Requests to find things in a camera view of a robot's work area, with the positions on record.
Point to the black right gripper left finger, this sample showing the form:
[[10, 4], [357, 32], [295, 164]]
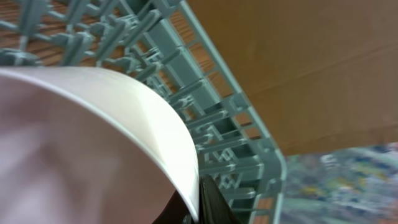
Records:
[[174, 212]]

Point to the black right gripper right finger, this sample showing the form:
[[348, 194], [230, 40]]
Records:
[[213, 207]]

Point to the grey dishwasher rack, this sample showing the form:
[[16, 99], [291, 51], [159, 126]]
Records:
[[163, 45]]

